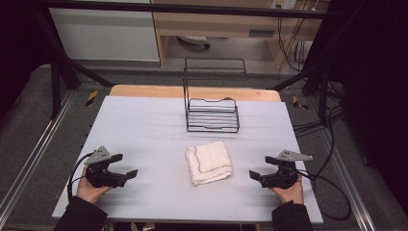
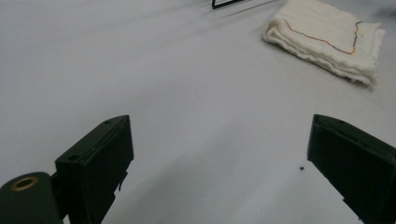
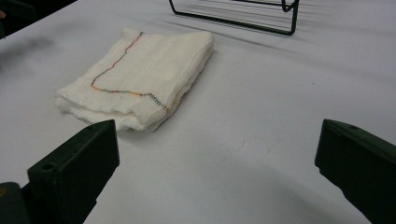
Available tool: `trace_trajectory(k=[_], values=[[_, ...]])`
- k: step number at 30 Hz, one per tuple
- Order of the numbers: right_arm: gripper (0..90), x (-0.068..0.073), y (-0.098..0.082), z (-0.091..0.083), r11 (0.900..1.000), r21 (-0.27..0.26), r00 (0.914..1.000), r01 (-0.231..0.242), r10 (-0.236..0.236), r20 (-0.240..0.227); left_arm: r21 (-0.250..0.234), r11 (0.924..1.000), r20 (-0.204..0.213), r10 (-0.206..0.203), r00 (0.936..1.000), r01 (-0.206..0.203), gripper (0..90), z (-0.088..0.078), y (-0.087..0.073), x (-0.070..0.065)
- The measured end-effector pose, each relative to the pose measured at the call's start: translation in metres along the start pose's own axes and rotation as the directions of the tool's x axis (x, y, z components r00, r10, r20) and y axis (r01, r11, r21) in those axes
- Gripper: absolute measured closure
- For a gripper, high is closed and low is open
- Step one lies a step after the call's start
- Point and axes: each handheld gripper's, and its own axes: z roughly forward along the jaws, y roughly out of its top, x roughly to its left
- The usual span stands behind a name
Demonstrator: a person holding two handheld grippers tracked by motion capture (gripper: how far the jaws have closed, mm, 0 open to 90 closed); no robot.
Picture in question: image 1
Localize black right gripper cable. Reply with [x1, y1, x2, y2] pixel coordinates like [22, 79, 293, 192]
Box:
[297, 168, 352, 221]

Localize white power outlet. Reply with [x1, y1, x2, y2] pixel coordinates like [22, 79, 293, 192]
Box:
[270, 0, 297, 10]

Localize bundle of black floor cables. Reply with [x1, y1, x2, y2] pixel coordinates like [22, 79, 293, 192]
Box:
[293, 105, 345, 139]

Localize light grey table cover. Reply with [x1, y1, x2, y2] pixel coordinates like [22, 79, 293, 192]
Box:
[52, 95, 324, 224]

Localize person's left hand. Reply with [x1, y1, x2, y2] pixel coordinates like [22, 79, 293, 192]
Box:
[76, 167, 112, 205]

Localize black curtain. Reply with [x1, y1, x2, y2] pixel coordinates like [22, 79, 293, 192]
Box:
[0, 0, 54, 112]
[307, 0, 408, 206]

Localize light wooden desk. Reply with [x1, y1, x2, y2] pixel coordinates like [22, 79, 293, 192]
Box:
[150, 0, 331, 71]

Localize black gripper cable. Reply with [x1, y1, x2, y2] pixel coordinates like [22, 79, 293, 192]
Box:
[66, 152, 95, 201]
[297, 168, 352, 221]

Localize hanging cables under desk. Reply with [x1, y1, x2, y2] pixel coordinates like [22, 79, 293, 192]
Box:
[277, 15, 310, 72]

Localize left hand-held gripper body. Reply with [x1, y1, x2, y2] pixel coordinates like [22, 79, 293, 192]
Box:
[84, 145, 128, 189]

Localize aluminium floor rail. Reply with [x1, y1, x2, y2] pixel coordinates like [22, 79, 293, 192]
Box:
[0, 90, 76, 219]
[320, 128, 376, 231]

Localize yellow black tape strip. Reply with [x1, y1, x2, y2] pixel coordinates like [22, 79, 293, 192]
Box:
[85, 90, 99, 108]
[292, 95, 309, 111]

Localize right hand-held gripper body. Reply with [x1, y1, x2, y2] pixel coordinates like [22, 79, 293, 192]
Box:
[260, 149, 314, 190]

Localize black wire rack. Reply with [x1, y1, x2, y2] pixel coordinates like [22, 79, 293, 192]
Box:
[182, 57, 248, 134]

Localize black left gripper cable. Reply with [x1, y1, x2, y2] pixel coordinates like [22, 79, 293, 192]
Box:
[66, 152, 95, 201]

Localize black metal frame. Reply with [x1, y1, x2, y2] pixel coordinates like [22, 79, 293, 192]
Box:
[32, 0, 335, 126]

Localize white cabinet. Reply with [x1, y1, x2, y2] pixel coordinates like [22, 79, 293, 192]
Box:
[49, 8, 161, 63]

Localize white towel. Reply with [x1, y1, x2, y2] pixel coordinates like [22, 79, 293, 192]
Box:
[185, 140, 234, 187]

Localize person's right hand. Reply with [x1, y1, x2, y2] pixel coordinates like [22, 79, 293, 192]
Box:
[270, 174, 305, 205]

